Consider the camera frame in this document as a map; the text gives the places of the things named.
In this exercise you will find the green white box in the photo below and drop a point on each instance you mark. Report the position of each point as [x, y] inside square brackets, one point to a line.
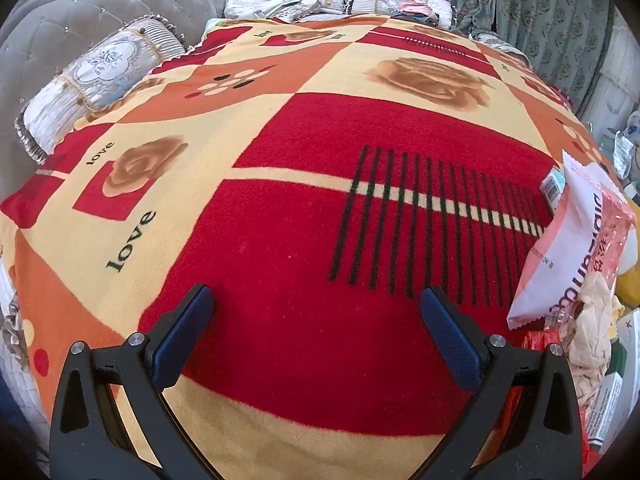
[612, 400]

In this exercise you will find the beige paper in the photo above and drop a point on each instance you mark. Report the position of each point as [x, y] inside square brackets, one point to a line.
[592, 340]

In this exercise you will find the covered standing air conditioner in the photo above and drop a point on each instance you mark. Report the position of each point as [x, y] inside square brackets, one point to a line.
[615, 70]

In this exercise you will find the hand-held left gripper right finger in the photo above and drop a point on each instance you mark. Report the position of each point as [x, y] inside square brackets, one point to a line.
[450, 340]

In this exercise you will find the green patterned curtain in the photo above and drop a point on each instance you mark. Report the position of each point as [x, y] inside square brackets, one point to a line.
[525, 10]

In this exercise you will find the silver foil bag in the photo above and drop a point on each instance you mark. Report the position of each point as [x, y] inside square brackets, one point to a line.
[622, 152]

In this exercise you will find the pile of clothes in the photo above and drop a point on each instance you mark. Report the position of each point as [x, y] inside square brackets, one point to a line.
[417, 10]

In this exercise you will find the grey tufted sofa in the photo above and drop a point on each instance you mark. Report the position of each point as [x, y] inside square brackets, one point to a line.
[50, 35]

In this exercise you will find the teal tissue pack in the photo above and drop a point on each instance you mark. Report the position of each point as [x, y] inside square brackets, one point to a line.
[554, 187]

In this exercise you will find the pink snack packet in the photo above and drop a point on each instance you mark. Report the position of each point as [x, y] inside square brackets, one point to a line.
[575, 240]

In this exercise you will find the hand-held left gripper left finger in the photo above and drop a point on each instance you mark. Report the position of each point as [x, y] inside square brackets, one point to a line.
[182, 340]

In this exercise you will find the white floral sofa cover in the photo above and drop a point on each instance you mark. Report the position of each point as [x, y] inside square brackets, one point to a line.
[10, 320]

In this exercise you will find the red wrapper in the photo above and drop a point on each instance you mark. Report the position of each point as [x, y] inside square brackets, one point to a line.
[537, 342]

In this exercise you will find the red orange printed blanket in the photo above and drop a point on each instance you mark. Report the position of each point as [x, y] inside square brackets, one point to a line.
[300, 240]

